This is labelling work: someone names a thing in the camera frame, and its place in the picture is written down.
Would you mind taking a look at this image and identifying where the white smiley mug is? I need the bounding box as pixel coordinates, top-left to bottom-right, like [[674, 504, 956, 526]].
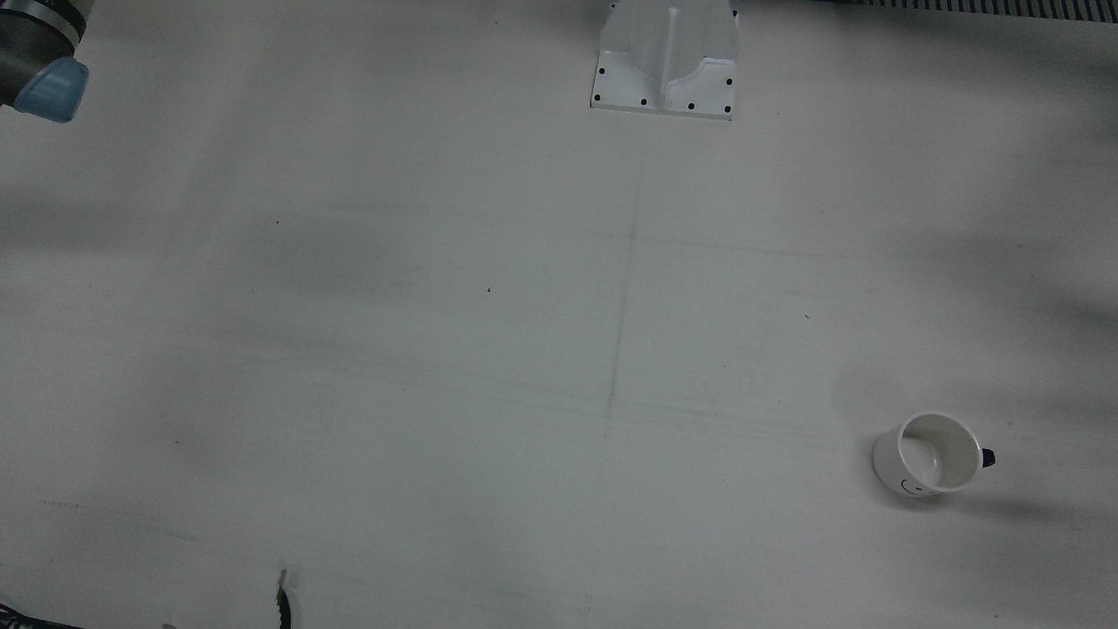
[[872, 411, 997, 499]]

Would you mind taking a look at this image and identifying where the ribbed black strip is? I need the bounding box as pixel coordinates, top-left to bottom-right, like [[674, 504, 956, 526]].
[[808, 0, 1118, 23]]

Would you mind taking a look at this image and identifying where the dark patterned object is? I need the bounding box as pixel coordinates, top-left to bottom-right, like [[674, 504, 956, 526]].
[[0, 603, 79, 629]]

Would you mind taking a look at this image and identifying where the white metal mounting bracket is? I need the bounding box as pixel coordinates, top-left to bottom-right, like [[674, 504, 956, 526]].
[[590, 0, 742, 121]]

